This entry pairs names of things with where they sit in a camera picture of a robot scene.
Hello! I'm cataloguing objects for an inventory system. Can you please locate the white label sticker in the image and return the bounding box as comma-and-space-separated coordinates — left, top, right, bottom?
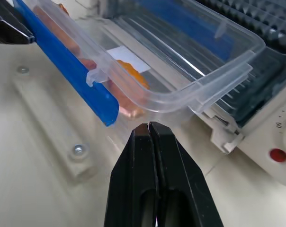
107, 46, 151, 73

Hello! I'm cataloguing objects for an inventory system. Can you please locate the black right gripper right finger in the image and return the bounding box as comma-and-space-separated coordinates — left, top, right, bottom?
149, 121, 224, 227

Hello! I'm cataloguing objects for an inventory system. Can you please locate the red indicator light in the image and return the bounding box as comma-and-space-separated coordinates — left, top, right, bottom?
269, 148, 286, 164

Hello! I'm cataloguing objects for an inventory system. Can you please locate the small orange food piece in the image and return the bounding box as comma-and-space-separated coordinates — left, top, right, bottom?
58, 3, 70, 16

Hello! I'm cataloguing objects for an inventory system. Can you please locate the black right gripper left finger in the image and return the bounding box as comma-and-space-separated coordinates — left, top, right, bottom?
104, 123, 161, 227

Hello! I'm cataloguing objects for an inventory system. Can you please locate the white toaster oven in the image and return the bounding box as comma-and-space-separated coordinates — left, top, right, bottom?
188, 0, 286, 188

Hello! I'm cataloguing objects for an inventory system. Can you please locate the dark oven wire rack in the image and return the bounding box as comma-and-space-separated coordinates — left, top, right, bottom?
197, 0, 286, 54

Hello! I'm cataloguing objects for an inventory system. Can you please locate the clear plastic food container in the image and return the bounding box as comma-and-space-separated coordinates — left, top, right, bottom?
33, 0, 267, 119

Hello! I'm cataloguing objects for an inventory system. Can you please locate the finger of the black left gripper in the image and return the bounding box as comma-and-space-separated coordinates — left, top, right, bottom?
0, 0, 36, 44

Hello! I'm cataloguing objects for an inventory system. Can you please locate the blue container lid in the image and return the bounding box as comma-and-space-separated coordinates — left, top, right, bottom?
14, 0, 237, 127

